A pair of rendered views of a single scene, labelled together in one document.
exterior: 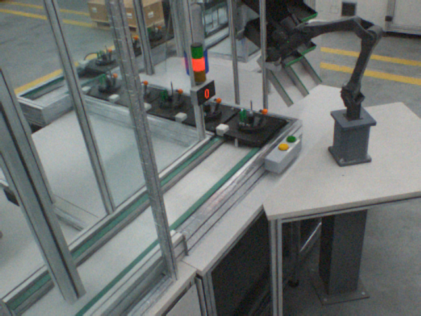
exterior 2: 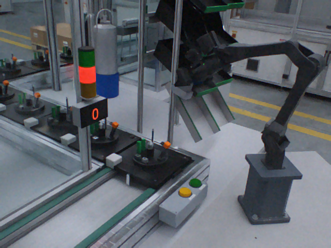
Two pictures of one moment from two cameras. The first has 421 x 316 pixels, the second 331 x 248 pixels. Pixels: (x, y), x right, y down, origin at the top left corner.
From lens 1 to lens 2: 0.72 m
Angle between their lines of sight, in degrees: 9
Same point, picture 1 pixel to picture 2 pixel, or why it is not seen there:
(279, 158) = (177, 207)
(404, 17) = not seen: hidden behind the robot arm
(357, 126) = (279, 177)
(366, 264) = not seen: outside the picture
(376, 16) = (275, 73)
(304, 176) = (207, 233)
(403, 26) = not seen: hidden behind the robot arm
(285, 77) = (195, 108)
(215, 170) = (93, 214)
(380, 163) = (301, 226)
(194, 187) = (57, 238)
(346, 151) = (261, 206)
